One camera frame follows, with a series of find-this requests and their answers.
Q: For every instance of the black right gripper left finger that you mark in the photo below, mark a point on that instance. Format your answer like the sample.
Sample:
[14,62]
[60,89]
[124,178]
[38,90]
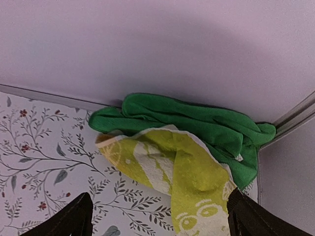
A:
[75,219]

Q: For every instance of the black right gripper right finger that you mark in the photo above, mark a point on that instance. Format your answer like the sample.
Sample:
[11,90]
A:
[248,218]

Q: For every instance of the yellow-green crocodile towel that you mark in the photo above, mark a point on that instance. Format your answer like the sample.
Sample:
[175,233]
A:
[178,164]

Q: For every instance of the floral patterned table mat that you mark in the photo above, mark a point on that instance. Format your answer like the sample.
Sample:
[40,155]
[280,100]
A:
[48,157]

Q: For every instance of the green microfiber towel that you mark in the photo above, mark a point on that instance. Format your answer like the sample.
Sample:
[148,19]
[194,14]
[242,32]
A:
[233,138]

